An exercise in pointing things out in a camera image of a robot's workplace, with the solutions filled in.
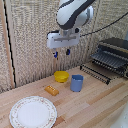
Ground black dish rack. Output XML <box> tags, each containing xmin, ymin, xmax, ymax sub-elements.
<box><xmin>89</xmin><ymin>37</ymin><xmax>128</xmax><ymax>80</ymax></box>

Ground black cable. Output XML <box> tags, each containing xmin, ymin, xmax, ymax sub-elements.
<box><xmin>79</xmin><ymin>11</ymin><xmax>128</xmax><ymax>38</ymax></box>

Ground yellow rectangular block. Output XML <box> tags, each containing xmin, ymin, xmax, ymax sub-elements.
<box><xmin>44</xmin><ymin>85</ymin><xmax>60</xmax><ymax>97</ymax></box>

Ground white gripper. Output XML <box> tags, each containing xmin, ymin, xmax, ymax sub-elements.
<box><xmin>46</xmin><ymin>29</ymin><xmax>81</xmax><ymax>59</ymax></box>

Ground white floral-rimmed plate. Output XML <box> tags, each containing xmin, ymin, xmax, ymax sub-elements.
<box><xmin>9</xmin><ymin>95</ymin><xmax>58</xmax><ymax>128</ymax></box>

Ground blue cup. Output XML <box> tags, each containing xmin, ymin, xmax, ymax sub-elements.
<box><xmin>69</xmin><ymin>74</ymin><xmax>85</xmax><ymax>93</ymax></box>

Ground yellow bowl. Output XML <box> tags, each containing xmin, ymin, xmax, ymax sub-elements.
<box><xmin>53</xmin><ymin>70</ymin><xmax>70</xmax><ymax>84</ymax></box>

